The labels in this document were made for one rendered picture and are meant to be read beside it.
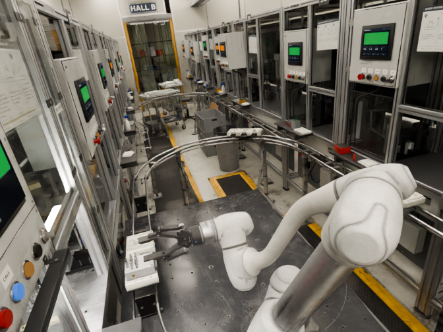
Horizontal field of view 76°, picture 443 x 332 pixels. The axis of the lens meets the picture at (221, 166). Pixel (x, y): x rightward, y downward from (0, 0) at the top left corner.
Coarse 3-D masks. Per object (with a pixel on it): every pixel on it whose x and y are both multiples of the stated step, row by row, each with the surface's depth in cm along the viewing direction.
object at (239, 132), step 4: (232, 128) 317; (236, 128) 316; (240, 128) 314; (244, 128) 313; (248, 128) 312; (252, 128) 310; (256, 128) 309; (260, 128) 306; (228, 132) 306; (232, 132) 312; (236, 132) 303; (240, 132) 303; (244, 132) 309; (248, 132) 299; (252, 132) 306; (256, 132) 305; (260, 132) 298; (236, 136) 306; (240, 136) 305; (244, 136) 303; (248, 136) 302; (252, 136) 301
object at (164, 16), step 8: (136, 16) 787; (144, 16) 792; (152, 16) 798; (160, 16) 803; (168, 16) 809; (128, 40) 803; (176, 48) 846; (176, 56) 854; (176, 64) 862; (136, 80) 848; (184, 104) 913
